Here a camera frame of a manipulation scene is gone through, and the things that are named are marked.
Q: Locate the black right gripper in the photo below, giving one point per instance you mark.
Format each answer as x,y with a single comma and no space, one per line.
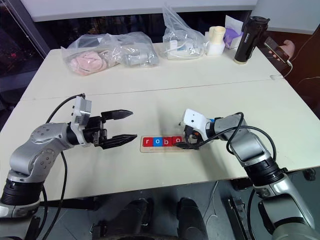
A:
191,136

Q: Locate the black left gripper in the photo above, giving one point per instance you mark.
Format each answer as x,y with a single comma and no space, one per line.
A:
93,125

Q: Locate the red letter tile o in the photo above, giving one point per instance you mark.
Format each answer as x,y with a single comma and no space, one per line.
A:
178,140

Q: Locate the red letter tile b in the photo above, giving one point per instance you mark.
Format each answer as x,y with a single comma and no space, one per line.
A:
168,141

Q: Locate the wooden letter tray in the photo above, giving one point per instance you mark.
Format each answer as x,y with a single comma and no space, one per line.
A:
160,149

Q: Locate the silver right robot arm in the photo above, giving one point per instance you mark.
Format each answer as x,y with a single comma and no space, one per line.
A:
250,147

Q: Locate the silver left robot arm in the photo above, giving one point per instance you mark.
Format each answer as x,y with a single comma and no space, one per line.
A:
37,142

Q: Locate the blue letter tile o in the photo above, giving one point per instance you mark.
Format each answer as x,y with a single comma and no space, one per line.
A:
158,141

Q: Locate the red letter tile r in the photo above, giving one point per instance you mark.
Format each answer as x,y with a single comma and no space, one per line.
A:
147,142

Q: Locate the person's bare hand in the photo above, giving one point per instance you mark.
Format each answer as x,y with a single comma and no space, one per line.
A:
288,47

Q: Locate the clear bag with grey parts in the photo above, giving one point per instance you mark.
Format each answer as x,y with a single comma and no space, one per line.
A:
137,56

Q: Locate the clear bag with pink plush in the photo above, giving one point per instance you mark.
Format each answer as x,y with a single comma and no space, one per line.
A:
85,61

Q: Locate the dark rounded shape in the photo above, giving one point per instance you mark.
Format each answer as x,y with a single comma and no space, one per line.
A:
136,220
191,220

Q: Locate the clear bag with white items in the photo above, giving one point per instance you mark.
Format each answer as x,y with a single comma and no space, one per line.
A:
180,45

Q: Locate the purple and white tissue box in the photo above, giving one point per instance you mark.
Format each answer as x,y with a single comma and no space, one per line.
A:
233,37

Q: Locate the black travel tumbler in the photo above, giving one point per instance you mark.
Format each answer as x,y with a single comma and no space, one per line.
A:
247,42

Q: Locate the black smartphone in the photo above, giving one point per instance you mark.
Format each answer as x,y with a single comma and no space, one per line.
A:
276,51

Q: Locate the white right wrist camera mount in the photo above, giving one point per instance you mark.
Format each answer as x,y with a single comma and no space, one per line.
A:
195,118

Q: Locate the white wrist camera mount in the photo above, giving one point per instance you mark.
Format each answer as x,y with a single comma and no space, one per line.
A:
195,118
81,110

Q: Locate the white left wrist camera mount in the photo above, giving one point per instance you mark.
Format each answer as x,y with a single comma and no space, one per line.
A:
81,110

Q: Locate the black metal floor bracket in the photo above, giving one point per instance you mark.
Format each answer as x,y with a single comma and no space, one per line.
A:
238,217

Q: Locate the grey metal post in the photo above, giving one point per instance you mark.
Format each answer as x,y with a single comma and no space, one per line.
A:
30,27

